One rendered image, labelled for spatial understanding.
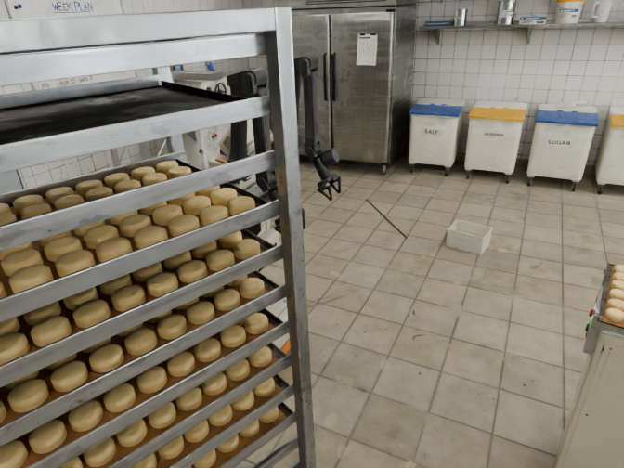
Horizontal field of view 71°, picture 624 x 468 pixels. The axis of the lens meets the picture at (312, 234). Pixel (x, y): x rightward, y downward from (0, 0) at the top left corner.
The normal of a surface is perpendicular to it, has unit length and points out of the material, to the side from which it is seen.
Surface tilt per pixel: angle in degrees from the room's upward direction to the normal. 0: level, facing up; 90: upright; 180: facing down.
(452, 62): 90
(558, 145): 92
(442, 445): 0
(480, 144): 92
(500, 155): 93
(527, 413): 0
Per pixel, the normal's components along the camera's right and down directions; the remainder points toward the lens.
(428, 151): -0.41, 0.47
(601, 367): -0.59, 0.40
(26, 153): 0.66, 0.33
